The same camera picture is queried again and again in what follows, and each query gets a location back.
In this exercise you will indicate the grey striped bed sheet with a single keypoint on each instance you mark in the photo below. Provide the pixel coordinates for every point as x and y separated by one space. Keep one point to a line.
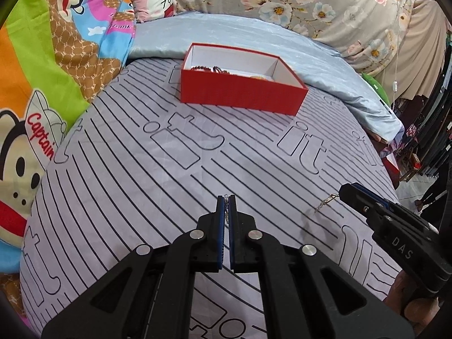
141 183

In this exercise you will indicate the green plastic item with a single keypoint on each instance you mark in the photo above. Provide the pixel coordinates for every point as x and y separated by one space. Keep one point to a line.
378 88

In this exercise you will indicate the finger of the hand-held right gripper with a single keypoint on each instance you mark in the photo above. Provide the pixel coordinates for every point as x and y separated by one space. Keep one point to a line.
353 196
383 204

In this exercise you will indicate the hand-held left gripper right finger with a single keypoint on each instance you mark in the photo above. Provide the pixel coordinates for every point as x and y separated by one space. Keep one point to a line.
232 240

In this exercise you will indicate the beige hanging cloth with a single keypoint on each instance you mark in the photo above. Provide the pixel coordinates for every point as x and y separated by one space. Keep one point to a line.
427 42

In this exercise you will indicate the light blue satin blanket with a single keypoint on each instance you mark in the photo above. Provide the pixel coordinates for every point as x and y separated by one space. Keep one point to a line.
317 60

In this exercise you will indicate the grey floral quilt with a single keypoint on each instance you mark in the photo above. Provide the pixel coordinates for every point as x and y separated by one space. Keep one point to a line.
335 14

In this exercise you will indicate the cartoon monkey blanket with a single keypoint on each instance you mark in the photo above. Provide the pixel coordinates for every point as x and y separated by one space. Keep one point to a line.
35 60

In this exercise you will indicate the silver flower earring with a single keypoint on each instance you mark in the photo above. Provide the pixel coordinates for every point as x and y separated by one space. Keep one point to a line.
328 200
226 212

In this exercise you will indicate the dark hanging clothes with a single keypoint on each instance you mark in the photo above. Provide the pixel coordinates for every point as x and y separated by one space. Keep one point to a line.
438 130

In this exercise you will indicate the person's right hand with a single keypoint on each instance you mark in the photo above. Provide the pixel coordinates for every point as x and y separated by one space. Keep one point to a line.
402 298

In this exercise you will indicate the dark red bead strand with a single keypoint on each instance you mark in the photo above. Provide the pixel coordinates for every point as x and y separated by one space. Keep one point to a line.
215 69

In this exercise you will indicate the red cardboard box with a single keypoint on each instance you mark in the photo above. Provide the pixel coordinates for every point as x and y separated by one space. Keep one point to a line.
240 93

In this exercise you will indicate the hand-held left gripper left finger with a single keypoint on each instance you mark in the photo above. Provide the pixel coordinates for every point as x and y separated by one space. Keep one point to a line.
219 240

